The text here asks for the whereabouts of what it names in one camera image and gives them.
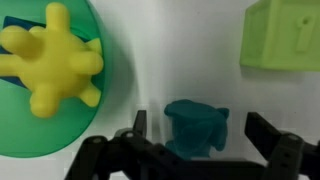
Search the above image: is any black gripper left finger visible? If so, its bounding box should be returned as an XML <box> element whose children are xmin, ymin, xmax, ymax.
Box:
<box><xmin>64</xmin><ymin>109</ymin><xmax>208</xmax><ymax>180</ymax></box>

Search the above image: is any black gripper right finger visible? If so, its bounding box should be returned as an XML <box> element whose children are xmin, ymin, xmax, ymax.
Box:
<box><xmin>244</xmin><ymin>111</ymin><xmax>320</xmax><ymax>180</ymax></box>

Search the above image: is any teal green bear toy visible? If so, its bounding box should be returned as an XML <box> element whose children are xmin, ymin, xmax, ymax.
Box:
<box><xmin>163</xmin><ymin>99</ymin><xmax>230</xmax><ymax>161</ymax></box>

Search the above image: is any yellow spiky toy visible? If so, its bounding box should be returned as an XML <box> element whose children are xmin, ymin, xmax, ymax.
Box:
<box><xmin>0</xmin><ymin>2</ymin><xmax>105</xmax><ymax>119</ymax></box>

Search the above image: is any lime green cube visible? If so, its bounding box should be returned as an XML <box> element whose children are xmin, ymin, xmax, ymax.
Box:
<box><xmin>239</xmin><ymin>0</ymin><xmax>320</xmax><ymax>72</ymax></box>

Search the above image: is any green round plate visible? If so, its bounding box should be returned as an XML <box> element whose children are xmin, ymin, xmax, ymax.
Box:
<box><xmin>0</xmin><ymin>0</ymin><xmax>112</xmax><ymax>159</ymax></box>

